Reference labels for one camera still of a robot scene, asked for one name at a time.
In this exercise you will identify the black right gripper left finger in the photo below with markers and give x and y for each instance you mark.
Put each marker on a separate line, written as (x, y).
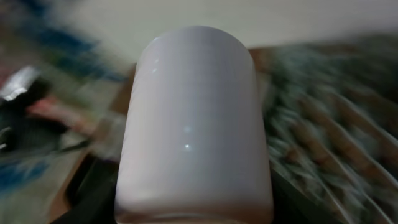
(87, 195)

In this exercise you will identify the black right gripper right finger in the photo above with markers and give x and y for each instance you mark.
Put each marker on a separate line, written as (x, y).
(291, 207)

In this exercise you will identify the pink plastic cup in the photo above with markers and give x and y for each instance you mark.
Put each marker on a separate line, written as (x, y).
(194, 144)

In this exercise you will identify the grey dishwasher rack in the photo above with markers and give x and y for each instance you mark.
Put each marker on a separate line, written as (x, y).
(330, 115)

